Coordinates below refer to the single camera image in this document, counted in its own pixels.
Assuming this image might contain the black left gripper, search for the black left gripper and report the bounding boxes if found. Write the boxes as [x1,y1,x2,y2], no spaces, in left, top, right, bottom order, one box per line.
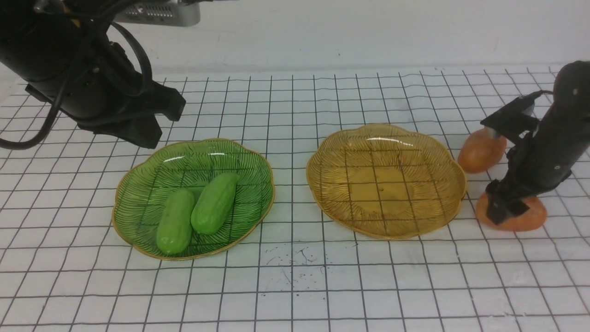
[25,41,185,148]

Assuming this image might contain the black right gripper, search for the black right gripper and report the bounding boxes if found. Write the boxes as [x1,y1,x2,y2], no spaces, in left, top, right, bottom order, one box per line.
[485,153,573,225]

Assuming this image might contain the orange potato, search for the orange potato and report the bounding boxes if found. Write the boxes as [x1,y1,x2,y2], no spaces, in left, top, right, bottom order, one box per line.
[475,193,547,232]

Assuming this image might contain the orange potato one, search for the orange potato one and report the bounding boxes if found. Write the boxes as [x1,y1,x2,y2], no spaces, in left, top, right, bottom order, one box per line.
[457,127,507,174]

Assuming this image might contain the green cucumber one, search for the green cucumber one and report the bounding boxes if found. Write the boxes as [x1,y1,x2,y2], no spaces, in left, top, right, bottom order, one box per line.
[190,173,240,235]

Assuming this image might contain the green cucumber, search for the green cucumber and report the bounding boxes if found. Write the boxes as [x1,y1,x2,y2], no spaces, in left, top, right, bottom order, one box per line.
[156,188,196,255]

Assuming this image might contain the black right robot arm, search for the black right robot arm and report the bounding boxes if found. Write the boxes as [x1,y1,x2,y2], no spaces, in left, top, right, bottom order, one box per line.
[481,60,590,225]

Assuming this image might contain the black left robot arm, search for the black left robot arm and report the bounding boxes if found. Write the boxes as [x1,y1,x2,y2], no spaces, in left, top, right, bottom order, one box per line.
[0,0,186,150]

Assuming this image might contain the green glass leaf plate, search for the green glass leaf plate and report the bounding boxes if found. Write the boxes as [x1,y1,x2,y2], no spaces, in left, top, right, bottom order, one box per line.
[112,138,275,260]

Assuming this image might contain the amber glass leaf plate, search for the amber glass leaf plate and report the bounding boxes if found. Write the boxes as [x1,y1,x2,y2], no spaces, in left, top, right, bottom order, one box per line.
[306,124,467,240]

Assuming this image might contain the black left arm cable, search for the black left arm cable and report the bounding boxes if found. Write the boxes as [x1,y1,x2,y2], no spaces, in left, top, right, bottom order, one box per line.
[0,0,155,151]

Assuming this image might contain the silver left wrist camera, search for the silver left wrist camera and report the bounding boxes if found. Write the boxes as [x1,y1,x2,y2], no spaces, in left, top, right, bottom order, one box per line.
[114,0,201,27]

